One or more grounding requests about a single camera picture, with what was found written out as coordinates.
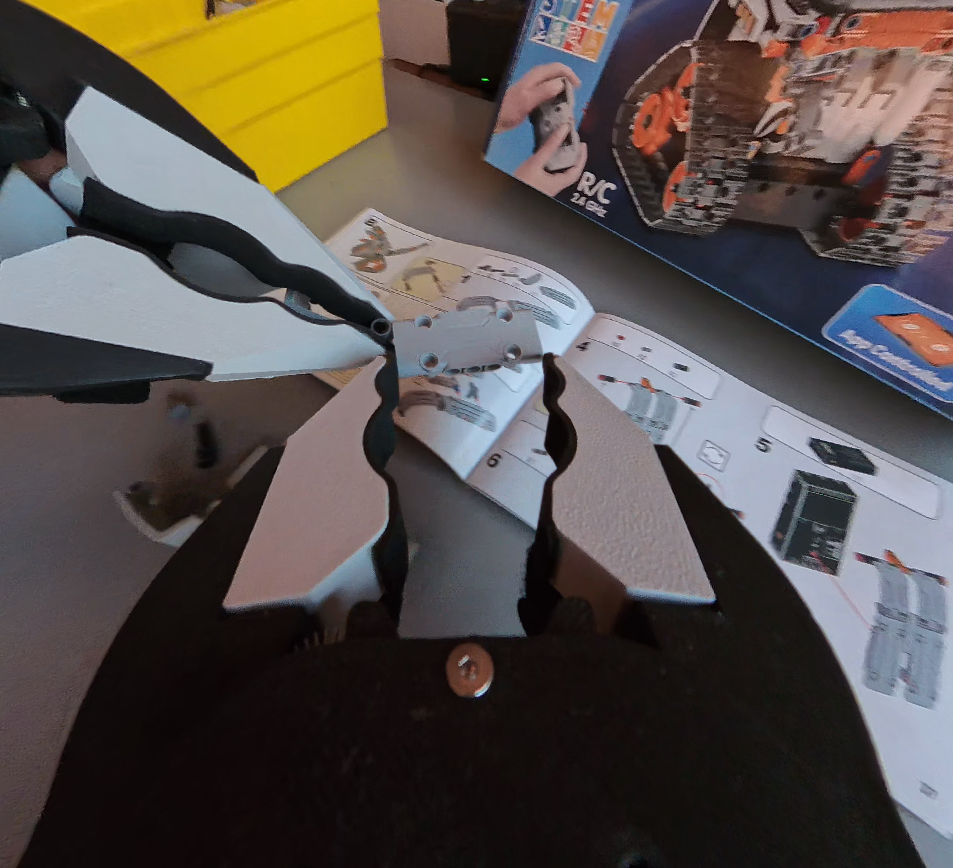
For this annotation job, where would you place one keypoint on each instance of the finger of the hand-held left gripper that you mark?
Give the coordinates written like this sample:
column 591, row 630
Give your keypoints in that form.
column 149, row 310
column 223, row 190

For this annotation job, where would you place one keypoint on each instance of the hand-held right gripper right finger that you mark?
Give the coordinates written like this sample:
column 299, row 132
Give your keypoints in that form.
column 633, row 511

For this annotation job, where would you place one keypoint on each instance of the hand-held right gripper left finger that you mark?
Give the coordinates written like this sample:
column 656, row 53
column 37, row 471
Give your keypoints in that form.
column 320, row 496

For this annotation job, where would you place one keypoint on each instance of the short grey toy panel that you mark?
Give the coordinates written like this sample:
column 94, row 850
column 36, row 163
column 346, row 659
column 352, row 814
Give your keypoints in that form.
column 469, row 343

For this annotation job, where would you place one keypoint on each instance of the grey desk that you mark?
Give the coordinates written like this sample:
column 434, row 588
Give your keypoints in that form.
column 447, row 161

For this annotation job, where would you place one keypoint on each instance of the white instruction booklet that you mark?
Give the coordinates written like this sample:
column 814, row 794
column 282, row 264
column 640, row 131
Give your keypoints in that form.
column 670, row 436

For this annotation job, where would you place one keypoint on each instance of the yellow storage bin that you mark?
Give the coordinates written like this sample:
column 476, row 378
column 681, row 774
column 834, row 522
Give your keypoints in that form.
column 298, row 101

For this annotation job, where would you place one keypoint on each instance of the curved grey toy panel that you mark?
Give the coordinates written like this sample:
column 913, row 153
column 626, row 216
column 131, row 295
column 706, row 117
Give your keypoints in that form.
column 171, row 522

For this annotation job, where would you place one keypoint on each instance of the black electronic box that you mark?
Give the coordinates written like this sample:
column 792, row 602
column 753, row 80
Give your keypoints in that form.
column 476, row 42

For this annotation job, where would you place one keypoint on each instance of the blue toy robot box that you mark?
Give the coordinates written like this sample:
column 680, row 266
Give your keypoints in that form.
column 744, row 138

